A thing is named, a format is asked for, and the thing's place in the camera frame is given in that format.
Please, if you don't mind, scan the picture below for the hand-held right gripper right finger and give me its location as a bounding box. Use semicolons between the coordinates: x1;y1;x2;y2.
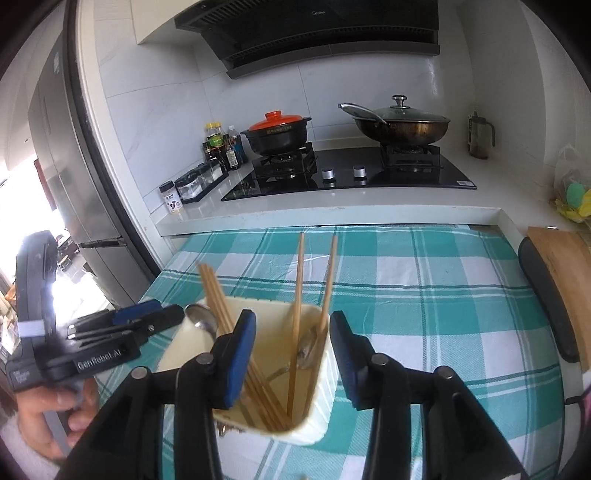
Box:
329;311;539;480

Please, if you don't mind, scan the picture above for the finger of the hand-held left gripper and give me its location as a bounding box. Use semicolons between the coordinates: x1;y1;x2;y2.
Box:
68;323;157;344
74;299;185;334

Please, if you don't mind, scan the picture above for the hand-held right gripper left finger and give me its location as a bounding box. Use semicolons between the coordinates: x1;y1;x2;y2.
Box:
55;310;257;480

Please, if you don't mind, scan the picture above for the metal spoon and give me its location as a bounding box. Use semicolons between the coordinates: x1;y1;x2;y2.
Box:
295;325;324;370
185;303;219;342

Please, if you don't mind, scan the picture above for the cream ribbed utensil holder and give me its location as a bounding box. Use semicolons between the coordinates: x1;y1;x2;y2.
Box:
154;298;334;446

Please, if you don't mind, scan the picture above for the set of wooden chopsticks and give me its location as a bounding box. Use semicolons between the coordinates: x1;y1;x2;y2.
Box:
198;232;339;432

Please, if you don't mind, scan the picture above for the person's left forearm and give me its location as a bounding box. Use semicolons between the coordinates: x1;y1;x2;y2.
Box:
0;411;65;480

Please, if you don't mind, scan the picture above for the person's left hand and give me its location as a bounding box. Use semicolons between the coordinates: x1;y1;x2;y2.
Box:
18;376;100;460

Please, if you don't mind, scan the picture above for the green checked tablecloth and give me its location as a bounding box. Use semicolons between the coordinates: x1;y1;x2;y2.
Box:
95;225;568;480

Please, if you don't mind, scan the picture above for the black-capped seasoning jar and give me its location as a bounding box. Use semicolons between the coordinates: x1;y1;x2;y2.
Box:
159;181;183;215

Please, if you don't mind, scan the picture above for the grey refrigerator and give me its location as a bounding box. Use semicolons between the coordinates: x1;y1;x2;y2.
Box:
28;28;155;310

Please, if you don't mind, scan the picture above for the black spice jar rack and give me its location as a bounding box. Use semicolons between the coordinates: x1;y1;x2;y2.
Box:
174;162;229;205

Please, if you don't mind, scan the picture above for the yellow-capped oil bottle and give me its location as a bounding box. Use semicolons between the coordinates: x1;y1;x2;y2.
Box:
204;121;225;160

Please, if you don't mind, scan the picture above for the black gas stove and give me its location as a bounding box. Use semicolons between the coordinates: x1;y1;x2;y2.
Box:
221;142;477;202

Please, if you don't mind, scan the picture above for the black pot with orange lid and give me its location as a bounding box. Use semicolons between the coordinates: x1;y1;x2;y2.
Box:
241;111;312;156

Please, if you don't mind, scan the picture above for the dark wok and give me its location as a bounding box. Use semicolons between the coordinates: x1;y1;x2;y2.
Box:
338;102;451;145

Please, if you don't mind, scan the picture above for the wooden cutting board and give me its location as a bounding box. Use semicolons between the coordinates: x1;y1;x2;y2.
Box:
526;225;591;370

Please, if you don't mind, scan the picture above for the glass wok lid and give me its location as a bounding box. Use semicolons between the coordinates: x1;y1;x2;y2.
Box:
353;95;451;125

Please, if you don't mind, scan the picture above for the glass pitcher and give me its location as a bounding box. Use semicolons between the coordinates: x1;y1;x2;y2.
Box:
467;111;496;160

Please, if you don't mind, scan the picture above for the plastic bag of sponges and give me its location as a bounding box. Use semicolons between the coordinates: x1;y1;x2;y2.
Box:
551;145;591;222

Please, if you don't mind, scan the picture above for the black range hood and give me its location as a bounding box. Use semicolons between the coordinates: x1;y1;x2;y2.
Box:
174;0;440;80

